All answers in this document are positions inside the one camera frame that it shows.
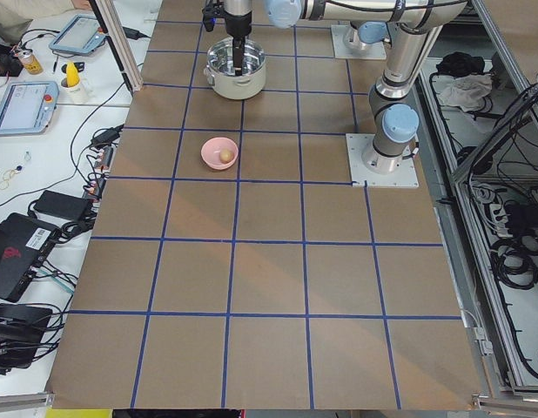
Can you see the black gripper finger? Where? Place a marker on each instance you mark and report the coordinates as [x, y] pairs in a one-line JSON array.
[[241, 50], [235, 55]]

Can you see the brown egg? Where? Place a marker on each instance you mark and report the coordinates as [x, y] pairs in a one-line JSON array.
[[226, 156]]

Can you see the pale green cooking pot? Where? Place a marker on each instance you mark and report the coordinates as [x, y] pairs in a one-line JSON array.
[[223, 76]]

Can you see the pink bowl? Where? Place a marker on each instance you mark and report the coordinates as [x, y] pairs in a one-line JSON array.
[[219, 153]]

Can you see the upper teach pendant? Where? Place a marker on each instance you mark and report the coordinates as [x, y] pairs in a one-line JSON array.
[[81, 36]]

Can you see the teach pendant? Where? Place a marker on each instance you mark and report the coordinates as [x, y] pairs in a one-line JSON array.
[[27, 107], [81, 36]]

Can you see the white cup with banana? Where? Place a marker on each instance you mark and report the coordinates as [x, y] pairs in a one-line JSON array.
[[78, 89]]

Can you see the yellow drink can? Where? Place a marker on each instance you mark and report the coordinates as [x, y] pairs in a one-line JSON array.
[[30, 62]]

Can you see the lower teach pendant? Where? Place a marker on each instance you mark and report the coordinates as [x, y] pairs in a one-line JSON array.
[[27, 107]]

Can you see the white crumpled cloth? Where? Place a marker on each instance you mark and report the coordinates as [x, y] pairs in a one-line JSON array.
[[467, 93]]

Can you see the black power adapter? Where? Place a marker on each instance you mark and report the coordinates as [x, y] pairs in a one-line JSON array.
[[62, 206]]

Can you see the black laptop computer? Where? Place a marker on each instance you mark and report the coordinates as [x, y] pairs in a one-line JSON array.
[[29, 242]]

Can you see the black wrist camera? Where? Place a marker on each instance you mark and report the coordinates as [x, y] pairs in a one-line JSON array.
[[212, 11]]

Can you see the aluminium frame post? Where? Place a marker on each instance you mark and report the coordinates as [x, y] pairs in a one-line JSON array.
[[108, 19]]

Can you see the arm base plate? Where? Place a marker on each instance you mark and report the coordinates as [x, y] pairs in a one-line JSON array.
[[369, 168], [364, 42]]

